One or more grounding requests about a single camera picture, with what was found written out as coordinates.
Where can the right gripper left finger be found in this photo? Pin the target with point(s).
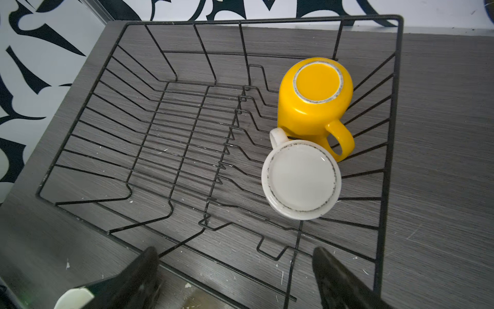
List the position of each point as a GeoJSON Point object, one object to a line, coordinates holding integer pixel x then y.
{"type": "Point", "coordinates": [137, 286]}

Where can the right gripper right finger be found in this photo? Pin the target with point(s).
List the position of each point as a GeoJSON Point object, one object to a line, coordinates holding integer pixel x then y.
{"type": "Point", "coordinates": [339, 287]}

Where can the yellow ceramic mug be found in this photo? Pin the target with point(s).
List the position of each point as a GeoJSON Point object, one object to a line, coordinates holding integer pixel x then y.
{"type": "Point", "coordinates": [313, 96]}

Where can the cream faceted cup teal base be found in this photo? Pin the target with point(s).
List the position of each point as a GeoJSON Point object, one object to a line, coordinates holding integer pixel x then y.
{"type": "Point", "coordinates": [75, 298]}

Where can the black wire dish rack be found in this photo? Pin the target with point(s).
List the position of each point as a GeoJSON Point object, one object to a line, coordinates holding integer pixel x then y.
{"type": "Point", "coordinates": [168, 146]}

